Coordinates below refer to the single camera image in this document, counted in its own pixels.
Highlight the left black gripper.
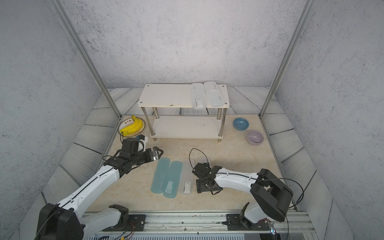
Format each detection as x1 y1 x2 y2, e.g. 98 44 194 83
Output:
130 145 164 167

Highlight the clear pencil case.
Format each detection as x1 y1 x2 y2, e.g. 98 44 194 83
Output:
204 82 225 108
179 159 196 195
190 83 207 110
195 156 212 168

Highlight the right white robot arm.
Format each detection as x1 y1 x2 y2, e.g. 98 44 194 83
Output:
192 164 293 231

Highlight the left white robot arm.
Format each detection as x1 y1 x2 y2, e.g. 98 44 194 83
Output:
35 147 164 240

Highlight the teal pencil case left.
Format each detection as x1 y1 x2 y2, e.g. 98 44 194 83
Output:
151 158 171 194

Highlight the teal pencil case with label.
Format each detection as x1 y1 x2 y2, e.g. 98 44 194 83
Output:
163 161 183 199

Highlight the white two-tier shelf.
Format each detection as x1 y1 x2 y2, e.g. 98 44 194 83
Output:
138 84 230 142

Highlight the yellow banana bunch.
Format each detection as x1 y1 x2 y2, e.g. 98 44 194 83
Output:
119 115 144 136

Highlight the purple ceramic bowl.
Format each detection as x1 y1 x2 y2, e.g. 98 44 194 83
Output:
246 130 264 146

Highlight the blue ceramic bowl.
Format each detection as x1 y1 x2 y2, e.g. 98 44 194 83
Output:
233 118 250 131

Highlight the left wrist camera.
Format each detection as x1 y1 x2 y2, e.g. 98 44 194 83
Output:
120 135 148 158

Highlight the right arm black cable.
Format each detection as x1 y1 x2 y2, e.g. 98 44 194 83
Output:
188 147 210 169

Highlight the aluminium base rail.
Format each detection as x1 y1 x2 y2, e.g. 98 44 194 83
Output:
89 210 318 240

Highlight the left aluminium frame post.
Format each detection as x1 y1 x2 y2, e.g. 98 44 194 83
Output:
49 0 122 119

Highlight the aluminium frame post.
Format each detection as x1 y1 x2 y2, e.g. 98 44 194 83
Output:
259 0 315 119
49 0 122 119

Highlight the right aluminium frame post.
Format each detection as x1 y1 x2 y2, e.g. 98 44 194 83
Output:
259 0 315 119

